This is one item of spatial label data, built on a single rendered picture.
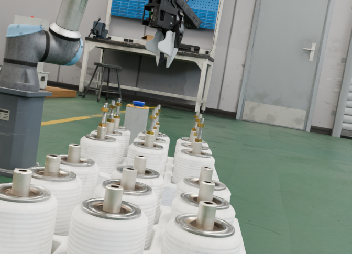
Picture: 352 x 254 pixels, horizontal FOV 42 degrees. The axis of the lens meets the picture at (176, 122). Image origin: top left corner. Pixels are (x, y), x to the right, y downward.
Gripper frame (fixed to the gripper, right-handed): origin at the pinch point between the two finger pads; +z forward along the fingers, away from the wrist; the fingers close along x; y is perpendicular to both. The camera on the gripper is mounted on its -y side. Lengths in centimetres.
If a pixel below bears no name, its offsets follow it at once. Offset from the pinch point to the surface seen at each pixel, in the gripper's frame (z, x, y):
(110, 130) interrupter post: 20.4, -6.3, 10.0
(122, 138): 21.8, -3.1, 7.9
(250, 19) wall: -90, -344, -385
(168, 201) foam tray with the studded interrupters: 32.0, 19.7, 7.4
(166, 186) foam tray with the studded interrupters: 28.5, 18.9, 8.3
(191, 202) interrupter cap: 21, 52, 30
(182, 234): 21, 60, 39
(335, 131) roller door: 40, -235, -466
